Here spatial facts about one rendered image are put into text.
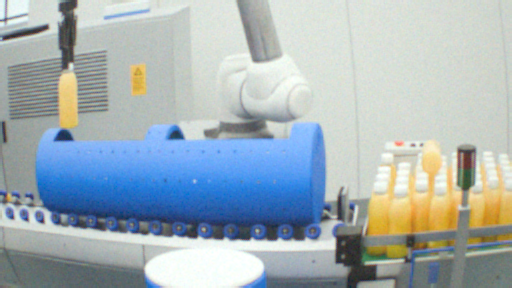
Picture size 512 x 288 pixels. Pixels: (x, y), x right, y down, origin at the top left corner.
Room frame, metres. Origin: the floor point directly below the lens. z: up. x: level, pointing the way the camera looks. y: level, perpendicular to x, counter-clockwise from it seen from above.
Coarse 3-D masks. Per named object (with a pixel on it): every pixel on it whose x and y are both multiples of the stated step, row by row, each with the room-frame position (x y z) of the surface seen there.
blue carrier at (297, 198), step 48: (48, 144) 2.44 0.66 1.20; (96, 144) 2.40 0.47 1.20; (144, 144) 2.36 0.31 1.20; (192, 144) 2.33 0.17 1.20; (240, 144) 2.30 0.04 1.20; (288, 144) 2.27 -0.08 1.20; (48, 192) 2.39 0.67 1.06; (96, 192) 2.35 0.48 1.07; (144, 192) 2.31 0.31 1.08; (192, 192) 2.28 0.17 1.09; (240, 192) 2.25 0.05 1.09; (288, 192) 2.22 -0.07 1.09
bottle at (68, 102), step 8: (64, 72) 2.49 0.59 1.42; (64, 80) 2.48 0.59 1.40; (72, 80) 2.48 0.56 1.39; (64, 88) 2.47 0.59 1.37; (72, 88) 2.48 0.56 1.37; (64, 96) 2.47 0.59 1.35; (72, 96) 2.48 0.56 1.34; (64, 104) 2.47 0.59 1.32; (72, 104) 2.48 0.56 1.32; (64, 112) 2.47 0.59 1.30; (72, 112) 2.48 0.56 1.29; (64, 120) 2.47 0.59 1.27; (72, 120) 2.48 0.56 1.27
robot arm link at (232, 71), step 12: (228, 60) 2.90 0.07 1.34; (240, 60) 2.88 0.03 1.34; (228, 72) 2.88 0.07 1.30; (240, 72) 2.86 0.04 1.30; (228, 84) 2.86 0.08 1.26; (240, 84) 2.83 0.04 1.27; (216, 96) 2.93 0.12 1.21; (228, 96) 2.86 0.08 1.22; (228, 108) 2.87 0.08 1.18; (240, 108) 2.83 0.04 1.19; (228, 120) 2.88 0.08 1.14; (240, 120) 2.87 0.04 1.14; (252, 120) 2.88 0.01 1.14
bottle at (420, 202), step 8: (416, 192) 2.15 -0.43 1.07; (424, 192) 2.14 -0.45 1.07; (416, 200) 2.13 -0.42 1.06; (424, 200) 2.13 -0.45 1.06; (416, 208) 2.13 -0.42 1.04; (424, 208) 2.12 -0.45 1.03; (416, 216) 2.13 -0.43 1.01; (424, 216) 2.12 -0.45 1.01; (416, 224) 2.12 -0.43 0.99; (424, 224) 2.12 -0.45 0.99; (416, 232) 2.12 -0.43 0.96; (416, 248) 2.12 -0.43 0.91; (424, 248) 2.12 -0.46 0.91
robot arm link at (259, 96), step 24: (240, 0) 2.70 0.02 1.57; (264, 0) 2.71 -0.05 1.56; (264, 24) 2.70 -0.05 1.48; (264, 48) 2.71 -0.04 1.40; (264, 72) 2.70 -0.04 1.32; (288, 72) 2.71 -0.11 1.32; (240, 96) 2.81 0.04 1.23; (264, 96) 2.70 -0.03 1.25; (288, 96) 2.66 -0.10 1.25; (312, 96) 2.72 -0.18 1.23; (264, 120) 2.79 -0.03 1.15; (288, 120) 2.70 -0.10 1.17
